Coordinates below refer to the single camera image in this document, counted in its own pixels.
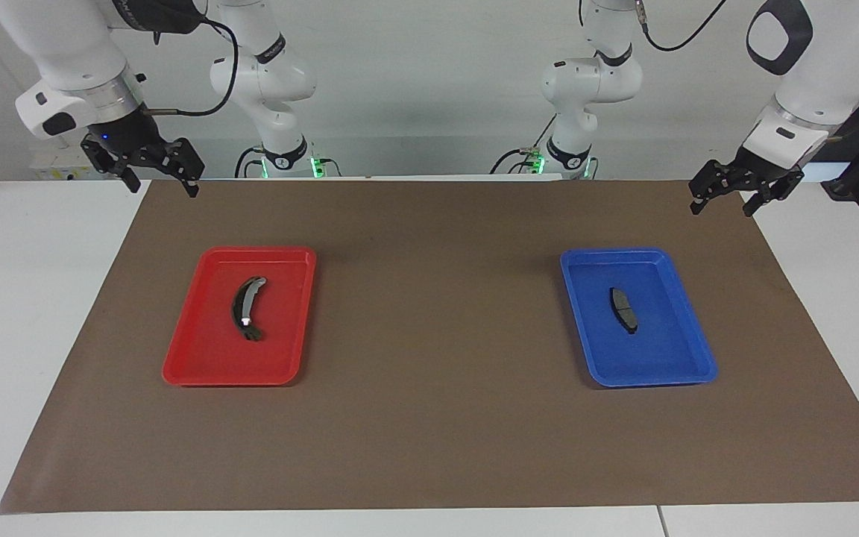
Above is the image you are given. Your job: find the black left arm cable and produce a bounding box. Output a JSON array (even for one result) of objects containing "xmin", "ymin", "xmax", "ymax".
[{"xmin": 635, "ymin": 0, "xmax": 729, "ymax": 54}]

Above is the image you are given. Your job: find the blue plastic tray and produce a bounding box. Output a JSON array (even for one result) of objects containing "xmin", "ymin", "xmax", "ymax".
[{"xmin": 559, "ymin": 248, "xmax": 719, "ymax": 389}]

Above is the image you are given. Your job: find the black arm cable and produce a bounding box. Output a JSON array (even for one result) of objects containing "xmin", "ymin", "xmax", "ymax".
[
  {"xmin": 145, "ymin": 15, "xmax": 240, "ymax": 118},
  {"xmin": 635, "ymin": 0, "xmax": 729, "ymax": 54}
]

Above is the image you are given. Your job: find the brown table mat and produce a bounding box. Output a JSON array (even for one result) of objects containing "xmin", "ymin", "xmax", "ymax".
[{"xmin": 0, "ymin": 179, "xmax": 859, "ymax": 515}]

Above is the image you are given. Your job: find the black right base cable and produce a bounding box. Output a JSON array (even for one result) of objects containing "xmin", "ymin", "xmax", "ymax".
[{"xmin": 234, "ymin": 145, "xmax": 266, "ymax": 179}]

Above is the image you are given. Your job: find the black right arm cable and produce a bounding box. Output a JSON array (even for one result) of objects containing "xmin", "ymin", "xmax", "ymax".
[{"xmin": 145, "ymin": 15, "xmax": 240, "ymax": 118}]

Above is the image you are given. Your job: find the small dark brake pad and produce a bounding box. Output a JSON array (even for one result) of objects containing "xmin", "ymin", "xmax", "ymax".
[{"xmin": 609, "ymin": 287, "xmax": 638, "ymax": 336}]

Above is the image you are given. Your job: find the white wall socket box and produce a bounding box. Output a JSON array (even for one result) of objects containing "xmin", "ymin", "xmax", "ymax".
[{"xmin": 31, "ymin": 145, "xmax": 113, "ymax": 181}]

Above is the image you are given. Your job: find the black base cable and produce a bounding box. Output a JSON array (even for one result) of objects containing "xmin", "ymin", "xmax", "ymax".
[
  {"xmin": 234, "ymin": 145, "xmax": 266, "ymax": 179},
  {"xmin": 489, "ymin": 116, "xmax": 553, "ymax": 177}
]

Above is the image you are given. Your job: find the red plastic tray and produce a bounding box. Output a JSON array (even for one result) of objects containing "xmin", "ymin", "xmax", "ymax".
[{"xmin": 162, "ymin": 246, "xmax": 318, "ymax": 387}]

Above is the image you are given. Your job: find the black left base cable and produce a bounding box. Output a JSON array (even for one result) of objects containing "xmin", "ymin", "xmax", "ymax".
[{"xmin": 489, "ymin": 116, "xmax": 553, "ymax": 177}]

